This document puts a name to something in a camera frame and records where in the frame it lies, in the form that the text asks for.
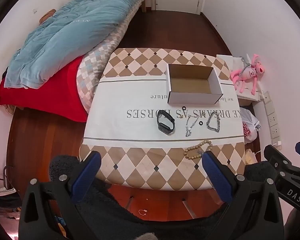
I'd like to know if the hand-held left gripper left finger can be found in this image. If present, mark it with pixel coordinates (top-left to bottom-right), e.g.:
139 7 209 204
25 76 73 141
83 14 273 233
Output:
19 151 102 240

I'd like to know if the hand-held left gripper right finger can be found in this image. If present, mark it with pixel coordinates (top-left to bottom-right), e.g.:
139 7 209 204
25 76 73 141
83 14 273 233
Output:
202 151 284 240

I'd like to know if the wooden bead bracelet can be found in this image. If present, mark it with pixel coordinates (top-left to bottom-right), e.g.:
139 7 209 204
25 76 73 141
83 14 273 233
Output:
184 140 212 160

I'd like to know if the thick silver chain bracelet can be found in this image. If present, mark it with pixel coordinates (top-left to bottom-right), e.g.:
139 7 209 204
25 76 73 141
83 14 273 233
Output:
206 112 221 132

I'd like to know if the thin silver necklace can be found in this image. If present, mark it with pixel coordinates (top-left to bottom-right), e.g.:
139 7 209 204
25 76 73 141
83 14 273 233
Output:
185 114 200 137

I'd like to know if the black smart band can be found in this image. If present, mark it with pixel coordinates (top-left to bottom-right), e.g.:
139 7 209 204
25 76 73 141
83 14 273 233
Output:
157 110 176 133

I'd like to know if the white cardboard box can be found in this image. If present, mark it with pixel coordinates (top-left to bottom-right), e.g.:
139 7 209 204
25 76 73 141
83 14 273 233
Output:
167 64 224 105

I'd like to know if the beige paper bag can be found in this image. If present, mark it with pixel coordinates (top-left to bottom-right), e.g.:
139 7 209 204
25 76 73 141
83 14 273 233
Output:
244 149 262 167

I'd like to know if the white plastic bag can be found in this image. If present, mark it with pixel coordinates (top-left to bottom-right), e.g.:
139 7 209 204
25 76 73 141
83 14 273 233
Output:
240 107 262 142

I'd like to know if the dark fleece clothing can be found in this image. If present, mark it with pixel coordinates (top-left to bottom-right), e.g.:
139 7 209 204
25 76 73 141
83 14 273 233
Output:
49 155 275 240

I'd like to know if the red blanket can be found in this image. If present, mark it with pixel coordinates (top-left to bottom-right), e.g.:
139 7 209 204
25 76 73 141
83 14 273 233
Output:
0 56 89 123

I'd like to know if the printed checkered tablecloth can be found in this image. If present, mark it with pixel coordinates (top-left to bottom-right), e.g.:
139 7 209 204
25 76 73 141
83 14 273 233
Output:
79 48 245 192

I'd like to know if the pink plush toy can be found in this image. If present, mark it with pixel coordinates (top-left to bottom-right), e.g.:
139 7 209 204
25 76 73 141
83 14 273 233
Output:
230 54 263 95

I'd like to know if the blue quilt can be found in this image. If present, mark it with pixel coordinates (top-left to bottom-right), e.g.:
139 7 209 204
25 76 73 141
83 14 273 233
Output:
4 0 153 89

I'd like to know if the brown cushion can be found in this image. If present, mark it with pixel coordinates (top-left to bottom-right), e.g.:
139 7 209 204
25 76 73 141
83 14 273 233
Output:
39 9 57 24

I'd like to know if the grey lanyard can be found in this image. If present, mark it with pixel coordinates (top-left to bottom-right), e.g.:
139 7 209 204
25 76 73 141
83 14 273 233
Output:
241 57 253 73

